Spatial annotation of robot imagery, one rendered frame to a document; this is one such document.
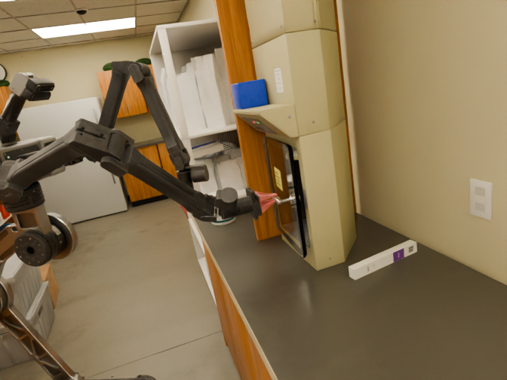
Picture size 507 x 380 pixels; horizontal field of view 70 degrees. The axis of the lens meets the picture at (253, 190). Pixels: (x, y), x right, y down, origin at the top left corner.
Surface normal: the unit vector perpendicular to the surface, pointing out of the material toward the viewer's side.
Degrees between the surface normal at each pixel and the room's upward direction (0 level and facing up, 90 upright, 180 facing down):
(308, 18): 90
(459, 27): 90
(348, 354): 0
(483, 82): 90
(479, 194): 90
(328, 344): 0
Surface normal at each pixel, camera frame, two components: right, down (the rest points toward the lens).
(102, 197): 0.30, 0.22
